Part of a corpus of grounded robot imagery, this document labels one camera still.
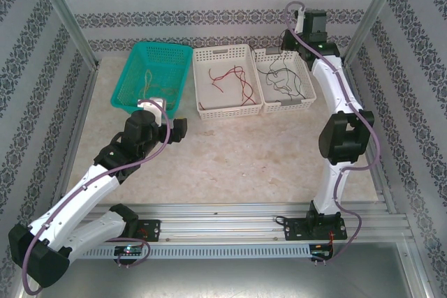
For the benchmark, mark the teal plastic basket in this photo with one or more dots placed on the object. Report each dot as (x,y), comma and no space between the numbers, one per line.
(164,64)

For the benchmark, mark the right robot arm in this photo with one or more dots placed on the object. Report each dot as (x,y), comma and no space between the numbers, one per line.
(335,81)

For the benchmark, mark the small circuit board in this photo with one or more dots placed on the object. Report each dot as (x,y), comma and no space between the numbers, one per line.
(129,250)
(319,251)

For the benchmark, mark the aluminium side rail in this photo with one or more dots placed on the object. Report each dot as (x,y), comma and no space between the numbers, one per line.
(77,137)
(384,193)

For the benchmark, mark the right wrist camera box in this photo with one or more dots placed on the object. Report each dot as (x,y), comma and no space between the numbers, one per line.
(300,20)

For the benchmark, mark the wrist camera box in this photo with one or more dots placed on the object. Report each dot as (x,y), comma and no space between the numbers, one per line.
(153,107)
(300,20)

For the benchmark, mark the small white plastic basket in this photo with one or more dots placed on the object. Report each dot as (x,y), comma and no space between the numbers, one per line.
(269,92)

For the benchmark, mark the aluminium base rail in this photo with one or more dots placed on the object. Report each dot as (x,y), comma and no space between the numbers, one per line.
(216,224)

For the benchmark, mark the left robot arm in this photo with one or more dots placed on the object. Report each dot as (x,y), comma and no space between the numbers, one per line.
(70,207)

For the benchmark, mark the grey metal panel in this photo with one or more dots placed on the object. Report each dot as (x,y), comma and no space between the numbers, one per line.
(223,277)

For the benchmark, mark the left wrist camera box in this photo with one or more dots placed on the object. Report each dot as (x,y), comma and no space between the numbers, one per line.
(153,107)

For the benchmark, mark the aluminium frame post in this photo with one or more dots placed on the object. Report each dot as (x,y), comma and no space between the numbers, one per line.
(68,15)
(373,15)

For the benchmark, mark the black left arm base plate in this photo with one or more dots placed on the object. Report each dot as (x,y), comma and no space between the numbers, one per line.
(153,230)

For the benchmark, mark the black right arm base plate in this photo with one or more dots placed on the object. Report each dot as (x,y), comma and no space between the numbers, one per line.
(293,230)

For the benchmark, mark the large white plastic basket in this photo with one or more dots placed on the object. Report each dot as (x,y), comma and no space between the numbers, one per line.
(223,99)

